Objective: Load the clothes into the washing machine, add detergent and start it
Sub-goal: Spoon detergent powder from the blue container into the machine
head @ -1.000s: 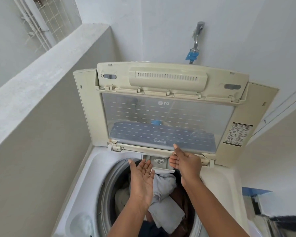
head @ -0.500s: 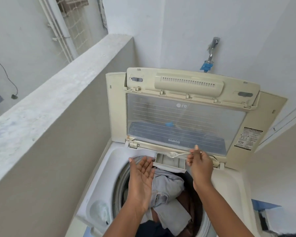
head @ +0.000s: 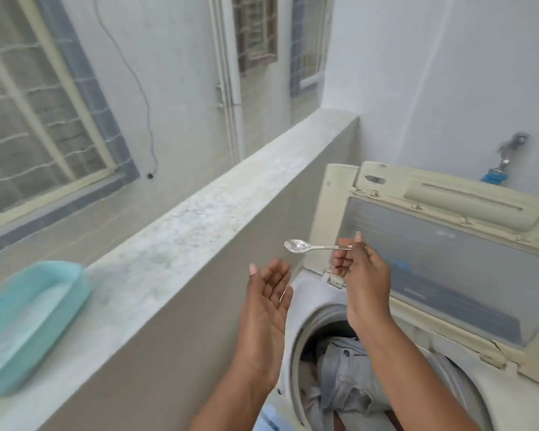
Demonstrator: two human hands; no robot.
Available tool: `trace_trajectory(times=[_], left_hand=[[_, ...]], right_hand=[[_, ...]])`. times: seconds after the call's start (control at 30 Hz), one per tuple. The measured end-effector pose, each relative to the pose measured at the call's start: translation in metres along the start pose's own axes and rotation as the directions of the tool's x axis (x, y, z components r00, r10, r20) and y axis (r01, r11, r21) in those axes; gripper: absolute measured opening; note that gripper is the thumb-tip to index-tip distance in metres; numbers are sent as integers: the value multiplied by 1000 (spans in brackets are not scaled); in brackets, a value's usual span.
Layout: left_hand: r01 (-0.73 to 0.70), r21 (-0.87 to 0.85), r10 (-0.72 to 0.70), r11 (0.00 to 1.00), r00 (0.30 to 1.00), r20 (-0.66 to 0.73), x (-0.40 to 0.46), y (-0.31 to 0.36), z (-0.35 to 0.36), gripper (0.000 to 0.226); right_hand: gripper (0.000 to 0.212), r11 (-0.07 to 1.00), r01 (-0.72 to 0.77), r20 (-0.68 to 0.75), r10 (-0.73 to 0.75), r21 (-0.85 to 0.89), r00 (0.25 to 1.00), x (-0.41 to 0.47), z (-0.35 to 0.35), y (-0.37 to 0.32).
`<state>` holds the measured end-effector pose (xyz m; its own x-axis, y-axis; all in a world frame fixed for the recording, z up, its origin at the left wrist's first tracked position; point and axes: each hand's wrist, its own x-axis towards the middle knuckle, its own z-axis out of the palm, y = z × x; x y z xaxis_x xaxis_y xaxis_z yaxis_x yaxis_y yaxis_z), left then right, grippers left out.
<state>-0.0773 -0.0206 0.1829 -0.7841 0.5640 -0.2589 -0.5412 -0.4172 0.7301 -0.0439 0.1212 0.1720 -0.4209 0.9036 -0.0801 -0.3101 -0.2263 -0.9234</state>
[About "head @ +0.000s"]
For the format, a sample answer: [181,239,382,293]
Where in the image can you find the person's left forearm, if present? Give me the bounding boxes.
[188,354,280,431]

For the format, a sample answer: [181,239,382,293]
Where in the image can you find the person's left hand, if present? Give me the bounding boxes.
[240,257,294,378]

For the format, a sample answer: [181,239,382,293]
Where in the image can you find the grey stone ledge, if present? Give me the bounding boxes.
[0,108,360,431]

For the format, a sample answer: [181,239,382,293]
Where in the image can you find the turquoise plastic detergent container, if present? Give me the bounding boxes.
[0,260,93,401]

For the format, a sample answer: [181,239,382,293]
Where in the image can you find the metal spoon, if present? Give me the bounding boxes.
[283,238,354,255]

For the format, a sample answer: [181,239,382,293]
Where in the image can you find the wire mesh window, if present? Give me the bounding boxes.
[0,0,334,220]

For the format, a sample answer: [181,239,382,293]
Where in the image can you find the person's right forearm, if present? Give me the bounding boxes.
[347,309,482,431]

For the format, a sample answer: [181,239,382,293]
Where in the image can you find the cream washing machine lid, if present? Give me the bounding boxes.
[307,161,539,392]

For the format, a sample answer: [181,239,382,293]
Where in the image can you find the large grey framed window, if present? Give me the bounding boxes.
[0,0,141,262]

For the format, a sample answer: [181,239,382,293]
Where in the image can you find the cream blue washing machine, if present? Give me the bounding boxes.
[276,161,539,431]

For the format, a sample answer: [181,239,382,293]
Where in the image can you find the white wall drainpipes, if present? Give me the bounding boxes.
[208,0,244,165]

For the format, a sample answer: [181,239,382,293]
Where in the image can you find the small grey framed window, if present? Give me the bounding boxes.
[289,0,334,98]

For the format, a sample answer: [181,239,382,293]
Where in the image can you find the light beige jeans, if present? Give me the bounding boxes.
[304,336,397,419]

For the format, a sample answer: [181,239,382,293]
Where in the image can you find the metal water tap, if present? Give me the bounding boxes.
[497,132,531,174]

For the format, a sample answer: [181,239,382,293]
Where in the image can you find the black hanging cable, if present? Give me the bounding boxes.
[91,0,159,181]

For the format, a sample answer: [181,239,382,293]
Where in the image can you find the person's right hand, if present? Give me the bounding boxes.
[332,232,393,332]

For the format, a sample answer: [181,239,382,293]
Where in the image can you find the brown louvered window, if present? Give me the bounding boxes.
[231,0,280,75]

